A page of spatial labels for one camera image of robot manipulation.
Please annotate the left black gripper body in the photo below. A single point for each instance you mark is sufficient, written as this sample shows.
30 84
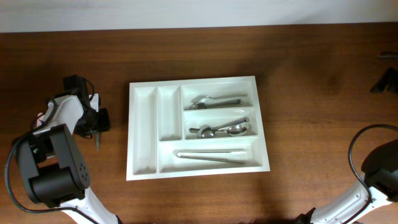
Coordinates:
92 121

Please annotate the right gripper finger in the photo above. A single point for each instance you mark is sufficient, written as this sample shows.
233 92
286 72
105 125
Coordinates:
380 85
391 79

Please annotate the small steel teaspoon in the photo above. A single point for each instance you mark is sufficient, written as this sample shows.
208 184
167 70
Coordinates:
97 140

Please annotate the steel fork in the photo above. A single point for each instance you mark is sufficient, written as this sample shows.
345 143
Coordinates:
201 106
200 98

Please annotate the steel tablespoon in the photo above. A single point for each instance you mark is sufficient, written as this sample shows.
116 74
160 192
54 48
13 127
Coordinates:
242 121
234 131

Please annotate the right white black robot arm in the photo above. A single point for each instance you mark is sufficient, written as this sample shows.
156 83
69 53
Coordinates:
376 185

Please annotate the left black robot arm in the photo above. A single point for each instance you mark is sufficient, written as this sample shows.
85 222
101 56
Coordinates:
51 165

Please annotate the white plastic cutlery tray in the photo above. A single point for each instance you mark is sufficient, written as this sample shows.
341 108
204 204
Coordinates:
159 123

